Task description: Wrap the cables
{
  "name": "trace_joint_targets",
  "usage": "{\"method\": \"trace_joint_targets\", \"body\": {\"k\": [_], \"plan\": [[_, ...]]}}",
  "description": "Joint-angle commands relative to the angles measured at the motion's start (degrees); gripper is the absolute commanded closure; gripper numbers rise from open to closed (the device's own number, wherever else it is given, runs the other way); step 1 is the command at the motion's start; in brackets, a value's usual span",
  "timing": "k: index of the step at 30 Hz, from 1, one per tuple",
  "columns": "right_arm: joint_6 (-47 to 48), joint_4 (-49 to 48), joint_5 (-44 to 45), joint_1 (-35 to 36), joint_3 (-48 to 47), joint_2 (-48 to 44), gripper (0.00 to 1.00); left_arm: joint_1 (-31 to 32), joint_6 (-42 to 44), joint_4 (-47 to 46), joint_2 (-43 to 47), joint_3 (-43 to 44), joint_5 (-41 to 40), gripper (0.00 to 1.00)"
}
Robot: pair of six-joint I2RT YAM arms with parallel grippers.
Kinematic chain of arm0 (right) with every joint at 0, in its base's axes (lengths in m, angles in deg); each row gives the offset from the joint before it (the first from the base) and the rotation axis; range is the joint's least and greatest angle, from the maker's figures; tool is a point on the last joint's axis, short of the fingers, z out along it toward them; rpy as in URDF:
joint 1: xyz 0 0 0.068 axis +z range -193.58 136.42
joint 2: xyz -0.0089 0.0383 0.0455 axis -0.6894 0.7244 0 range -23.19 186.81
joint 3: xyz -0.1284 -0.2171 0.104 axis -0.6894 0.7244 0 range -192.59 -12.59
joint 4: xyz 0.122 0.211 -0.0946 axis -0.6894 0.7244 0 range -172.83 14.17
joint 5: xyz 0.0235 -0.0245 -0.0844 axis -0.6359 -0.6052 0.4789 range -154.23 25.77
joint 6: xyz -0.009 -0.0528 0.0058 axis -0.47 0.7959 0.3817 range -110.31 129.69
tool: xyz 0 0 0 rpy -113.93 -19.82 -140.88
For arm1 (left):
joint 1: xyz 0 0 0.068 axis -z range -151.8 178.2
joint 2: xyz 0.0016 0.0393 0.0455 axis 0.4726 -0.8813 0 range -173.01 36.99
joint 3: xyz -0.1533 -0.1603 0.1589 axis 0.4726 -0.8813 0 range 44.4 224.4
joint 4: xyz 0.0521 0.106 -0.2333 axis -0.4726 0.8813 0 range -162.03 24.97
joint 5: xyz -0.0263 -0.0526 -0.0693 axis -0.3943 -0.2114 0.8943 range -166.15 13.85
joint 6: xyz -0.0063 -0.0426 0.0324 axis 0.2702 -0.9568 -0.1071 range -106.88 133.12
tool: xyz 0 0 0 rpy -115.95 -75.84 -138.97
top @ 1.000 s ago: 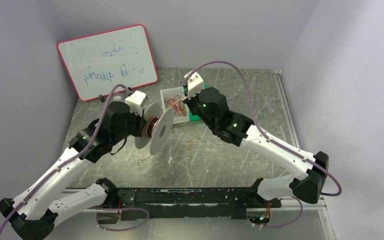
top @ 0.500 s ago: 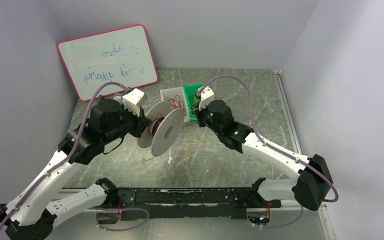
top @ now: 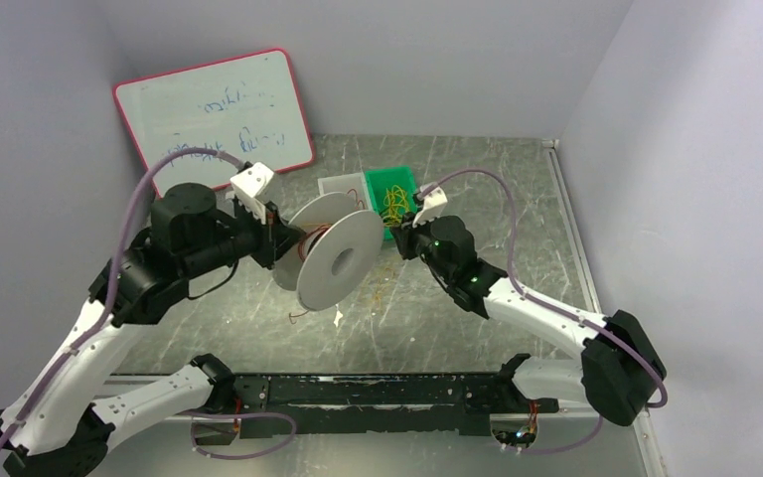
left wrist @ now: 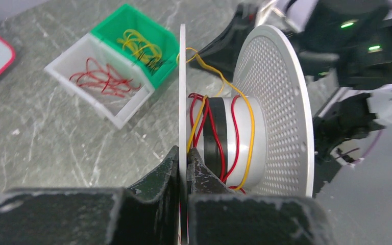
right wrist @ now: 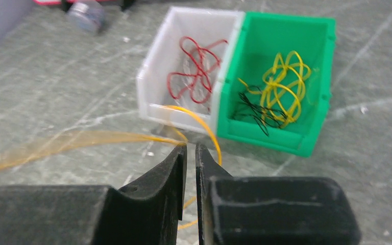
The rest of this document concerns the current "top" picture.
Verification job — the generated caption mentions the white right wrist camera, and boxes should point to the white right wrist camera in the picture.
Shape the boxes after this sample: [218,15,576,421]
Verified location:
[412,183,448,228]

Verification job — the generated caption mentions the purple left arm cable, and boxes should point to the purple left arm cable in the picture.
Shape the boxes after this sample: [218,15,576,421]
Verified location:
[0,147,251,477]

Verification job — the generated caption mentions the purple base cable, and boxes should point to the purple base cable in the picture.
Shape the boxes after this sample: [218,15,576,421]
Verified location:
[501,414,605,457]
[190,409,300,461]

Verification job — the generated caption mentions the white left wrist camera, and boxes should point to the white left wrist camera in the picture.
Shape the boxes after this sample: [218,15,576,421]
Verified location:
[229,162,275,225]

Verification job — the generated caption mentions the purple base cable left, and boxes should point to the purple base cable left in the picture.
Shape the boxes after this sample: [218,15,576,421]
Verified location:
[190,409,300,461]

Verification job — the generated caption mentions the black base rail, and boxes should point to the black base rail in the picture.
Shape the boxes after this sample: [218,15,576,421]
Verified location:
[201,372,559,438]

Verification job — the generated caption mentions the red framed whiteboard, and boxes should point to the red framed whiteboard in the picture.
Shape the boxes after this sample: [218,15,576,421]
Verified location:
[112,49,315,196]

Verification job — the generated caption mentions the white filament spool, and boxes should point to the white filament spool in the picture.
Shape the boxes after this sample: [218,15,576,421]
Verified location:
[272,192,384,311]

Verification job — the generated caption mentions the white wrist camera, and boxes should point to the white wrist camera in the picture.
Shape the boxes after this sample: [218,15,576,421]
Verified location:
[229,162,275,225]
[412,183,448,228]

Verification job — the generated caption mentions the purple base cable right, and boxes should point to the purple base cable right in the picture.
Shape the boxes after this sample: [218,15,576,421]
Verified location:
[501,414,605,457]

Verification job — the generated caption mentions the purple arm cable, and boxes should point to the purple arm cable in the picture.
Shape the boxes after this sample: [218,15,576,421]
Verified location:
[414,168,669,409]
[0,147,251,477]

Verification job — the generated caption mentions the yellow wires in bin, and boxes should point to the yellow wires in bin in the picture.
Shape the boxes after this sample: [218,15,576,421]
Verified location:
[381,185,415,229]

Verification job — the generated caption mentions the white plastic bin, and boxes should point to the white plastic bin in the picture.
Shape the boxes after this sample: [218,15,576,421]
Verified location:
[318,172,372,210]

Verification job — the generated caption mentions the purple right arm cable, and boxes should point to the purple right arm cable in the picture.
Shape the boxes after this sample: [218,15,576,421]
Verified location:
[414,168,669,409]

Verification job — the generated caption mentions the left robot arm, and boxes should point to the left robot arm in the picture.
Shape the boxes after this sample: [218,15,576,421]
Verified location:
[0,183,302,476]

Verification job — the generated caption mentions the green plastic bin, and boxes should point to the green plastic bin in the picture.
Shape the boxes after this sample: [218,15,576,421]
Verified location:
[365,166,417,240]

